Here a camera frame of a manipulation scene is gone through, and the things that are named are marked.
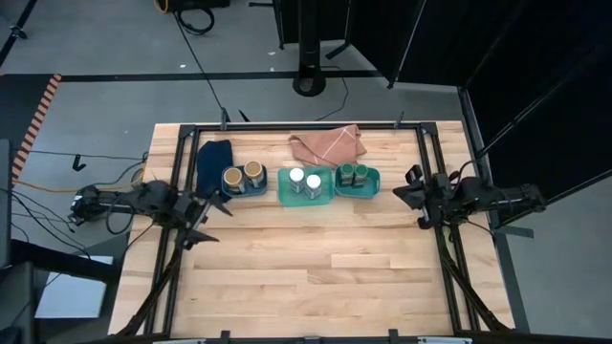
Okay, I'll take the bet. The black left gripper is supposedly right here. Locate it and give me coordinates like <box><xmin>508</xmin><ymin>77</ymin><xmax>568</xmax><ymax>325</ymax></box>
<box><xmin>160</xmin><ymin>188</ymin><xmax>234</xmax><ymax>250</ymax></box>

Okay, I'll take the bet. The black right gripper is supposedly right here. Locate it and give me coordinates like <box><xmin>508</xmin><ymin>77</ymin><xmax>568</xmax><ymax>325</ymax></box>
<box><xmin>391</xmin><ymin>163</ymin><xmax>455</xmax><ymax>231</ymax></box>

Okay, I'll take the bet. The spice jar white lid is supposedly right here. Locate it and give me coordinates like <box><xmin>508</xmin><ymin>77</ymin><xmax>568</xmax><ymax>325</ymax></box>
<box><xmin>304</xmin><ymin>173</ymin><xmax>323</xmax><ymax>201</ymax></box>
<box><xmin>288</xmin><ymin>166</ymin><xmax>306</xmax><ymax>195</ymax></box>

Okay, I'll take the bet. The blue-grey plastic bin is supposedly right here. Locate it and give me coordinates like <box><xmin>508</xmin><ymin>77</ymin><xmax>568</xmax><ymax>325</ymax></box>
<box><xmin>220</xmin><ymin>164</ymin><xmax>270</xmax><ymax>199</ymax></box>

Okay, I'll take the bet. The teal plastic bin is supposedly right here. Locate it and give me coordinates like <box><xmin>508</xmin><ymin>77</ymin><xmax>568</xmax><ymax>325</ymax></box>
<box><xmin>333</xmin><ymin>164</ymin><xmax>383</xmax><ymax>200</ymax></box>

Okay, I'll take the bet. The navy blue cloth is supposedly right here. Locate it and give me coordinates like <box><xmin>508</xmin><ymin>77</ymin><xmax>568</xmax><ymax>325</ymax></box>
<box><xmin>195</xmin><ymin>139</ymin><xmax>235</xmax><ymax>202</ymax></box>

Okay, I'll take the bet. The translucent turquoise plastic bin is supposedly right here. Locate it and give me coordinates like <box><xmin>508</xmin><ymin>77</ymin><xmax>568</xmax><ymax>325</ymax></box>
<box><xmin>277</xmin><ymin>165</ymin><xmax>336</xmax><ymax>208</ymax></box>

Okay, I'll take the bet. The salmon pink cloth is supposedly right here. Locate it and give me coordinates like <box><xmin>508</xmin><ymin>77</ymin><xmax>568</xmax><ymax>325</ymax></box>
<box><xmin>288</xmin><ymin>123</ymin><xmax>369</xmax><ymax>168</ymax></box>

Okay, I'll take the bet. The grey partition foot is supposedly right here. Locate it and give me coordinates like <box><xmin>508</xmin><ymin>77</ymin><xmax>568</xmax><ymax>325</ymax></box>
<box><xmin>494</xmin><ymin>224</ymin><xmax>536</xmax><ymax>239</ymax></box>

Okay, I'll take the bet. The black side table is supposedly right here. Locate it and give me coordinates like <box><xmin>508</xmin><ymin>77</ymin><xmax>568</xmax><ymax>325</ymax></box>
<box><xmin>0</xmin><ymin>237</ymin><xmax>123</xmax><ymax>344</ymax></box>

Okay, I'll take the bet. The white board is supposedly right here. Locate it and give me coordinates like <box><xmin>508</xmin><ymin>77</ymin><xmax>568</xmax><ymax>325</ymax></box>
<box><xmin>34</xmin><ymin>254</ymin><xmax>115</xmax><ymax>320</ymax></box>

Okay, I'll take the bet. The black partition panel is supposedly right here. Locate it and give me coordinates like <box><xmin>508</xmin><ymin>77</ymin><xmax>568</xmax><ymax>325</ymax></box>
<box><xmin>389</xmin><ymin>0</ymin><xmax>612</xmax><ymax>90</ymax></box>
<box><xmin>458</xmin><ymin>42</ymin><xmax>612</xmax><ymax>228</ymax></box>
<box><xmin>346</xmin><ymin>0</ymin><xmax>426</xmax><ymax>82</ymax></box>
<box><xmin>273</xmin><ymin>0</ymin><xmax>353</xmax><ymax>51</ymax></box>

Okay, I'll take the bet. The black pole stand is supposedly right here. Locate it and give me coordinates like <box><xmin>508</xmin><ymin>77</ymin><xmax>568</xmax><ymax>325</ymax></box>
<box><xmin>292</xmin><ymin>0</ymin><xmax>328</xmax><ymax>98</ymax></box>

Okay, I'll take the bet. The orange black hazard tape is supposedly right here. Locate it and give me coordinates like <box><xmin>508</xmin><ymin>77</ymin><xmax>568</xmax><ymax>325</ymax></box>
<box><xmin>11</xmin><ymin>74</ymin><xmax>63</xmax><ymax>181</ymax></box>

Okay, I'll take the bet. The black tripod leg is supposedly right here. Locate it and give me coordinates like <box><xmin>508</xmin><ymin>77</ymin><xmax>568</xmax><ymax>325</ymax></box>
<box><xmin>0</xmin><ymin>0</ymin><xmax>39</xmax><ymax>66</ymax></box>

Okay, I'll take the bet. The black aluminium table frame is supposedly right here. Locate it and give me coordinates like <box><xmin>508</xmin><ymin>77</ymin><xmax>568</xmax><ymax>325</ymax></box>
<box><xmin>113</xmin><ymin>121</ymin><xmax>514</xmax><ymax>338</ymax></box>

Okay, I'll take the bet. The long black floor cable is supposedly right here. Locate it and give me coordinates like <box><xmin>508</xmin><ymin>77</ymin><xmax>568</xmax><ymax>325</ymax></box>
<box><xmin>171</xmin><ymin>9</ymin><xmax>227</xmax><ymax>112</ymax></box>

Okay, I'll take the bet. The coiled black cable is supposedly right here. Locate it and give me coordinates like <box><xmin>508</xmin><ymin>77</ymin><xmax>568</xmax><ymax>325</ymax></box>
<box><xmin>177</xmin><ymin>5</ymin><xmax>216</xmax><ymax>36</ymax></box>

